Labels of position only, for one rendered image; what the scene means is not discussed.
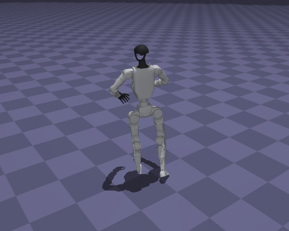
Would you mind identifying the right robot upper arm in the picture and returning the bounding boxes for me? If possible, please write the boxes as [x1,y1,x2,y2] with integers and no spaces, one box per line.
[153,65,169,86]

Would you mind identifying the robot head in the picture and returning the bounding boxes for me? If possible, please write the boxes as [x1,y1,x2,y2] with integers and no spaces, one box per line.
[134,45,149,69]

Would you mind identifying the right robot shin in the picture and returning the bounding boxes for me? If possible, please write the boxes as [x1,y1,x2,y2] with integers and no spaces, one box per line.
[158,137,166,171]

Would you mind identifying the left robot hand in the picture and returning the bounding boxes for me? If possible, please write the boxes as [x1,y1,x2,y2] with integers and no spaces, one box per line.
[118,91,130,104]

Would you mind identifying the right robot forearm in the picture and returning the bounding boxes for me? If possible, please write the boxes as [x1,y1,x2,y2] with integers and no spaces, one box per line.
[155,79,162,87]

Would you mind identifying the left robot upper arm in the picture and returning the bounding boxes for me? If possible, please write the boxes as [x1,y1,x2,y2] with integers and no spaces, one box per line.
[109,68,133,94]

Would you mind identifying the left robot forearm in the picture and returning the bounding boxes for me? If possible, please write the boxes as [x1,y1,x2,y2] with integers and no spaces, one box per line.
[109,91,121,98]

